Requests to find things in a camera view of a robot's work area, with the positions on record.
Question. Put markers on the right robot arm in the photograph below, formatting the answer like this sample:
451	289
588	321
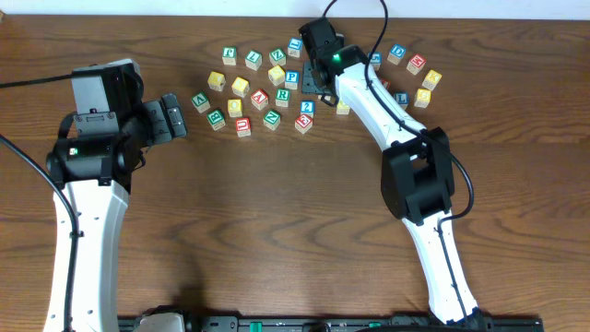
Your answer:
417	181

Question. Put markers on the yellow S block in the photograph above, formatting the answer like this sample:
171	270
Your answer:
276	75

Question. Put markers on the green R block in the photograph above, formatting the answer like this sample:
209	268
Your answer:
282	98

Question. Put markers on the yellow O block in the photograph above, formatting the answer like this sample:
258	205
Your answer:
235	108

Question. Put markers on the blue P block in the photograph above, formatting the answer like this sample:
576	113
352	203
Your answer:
292	79

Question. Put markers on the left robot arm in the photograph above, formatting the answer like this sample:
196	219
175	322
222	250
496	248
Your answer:
98	147

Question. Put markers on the yellow block right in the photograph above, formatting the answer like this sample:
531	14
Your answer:
422	98

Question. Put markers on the green T block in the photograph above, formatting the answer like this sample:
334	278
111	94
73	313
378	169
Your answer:
229	56

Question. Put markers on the green B block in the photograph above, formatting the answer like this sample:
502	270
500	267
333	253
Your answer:
216	119

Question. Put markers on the yellow block centre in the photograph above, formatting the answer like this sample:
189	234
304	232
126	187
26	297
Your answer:
342	108

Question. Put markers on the red U block lower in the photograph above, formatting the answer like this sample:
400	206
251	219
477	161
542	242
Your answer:
243	127

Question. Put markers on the red M block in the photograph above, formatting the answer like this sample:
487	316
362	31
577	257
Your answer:
415	64

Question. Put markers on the blue 5 block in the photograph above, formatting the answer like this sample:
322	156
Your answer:
376	61

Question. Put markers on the green Z block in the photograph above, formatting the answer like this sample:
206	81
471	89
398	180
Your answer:
277	57

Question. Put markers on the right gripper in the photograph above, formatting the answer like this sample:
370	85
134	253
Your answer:
312	77

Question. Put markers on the yellow K block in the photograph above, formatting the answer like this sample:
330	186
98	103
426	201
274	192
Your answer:
431	80

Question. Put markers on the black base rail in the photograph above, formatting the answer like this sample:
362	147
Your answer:
398	322

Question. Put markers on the red I block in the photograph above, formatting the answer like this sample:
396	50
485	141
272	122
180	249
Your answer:
385	83

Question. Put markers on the green A block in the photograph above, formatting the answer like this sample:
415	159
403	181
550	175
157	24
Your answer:
201	102

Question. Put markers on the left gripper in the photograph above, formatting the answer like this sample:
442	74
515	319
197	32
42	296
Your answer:
157	120

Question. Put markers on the red A block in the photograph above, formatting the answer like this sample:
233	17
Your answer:
259	99

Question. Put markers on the blue block top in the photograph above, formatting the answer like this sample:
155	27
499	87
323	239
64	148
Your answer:
294	47

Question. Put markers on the green N block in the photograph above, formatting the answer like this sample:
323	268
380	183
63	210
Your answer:
272	119

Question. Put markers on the blue D block right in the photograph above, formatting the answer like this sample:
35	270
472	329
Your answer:
396	54

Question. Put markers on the green L block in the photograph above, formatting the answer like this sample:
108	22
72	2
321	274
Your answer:
253	60

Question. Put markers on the blue L block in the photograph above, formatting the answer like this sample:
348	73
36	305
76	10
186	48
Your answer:
402	99

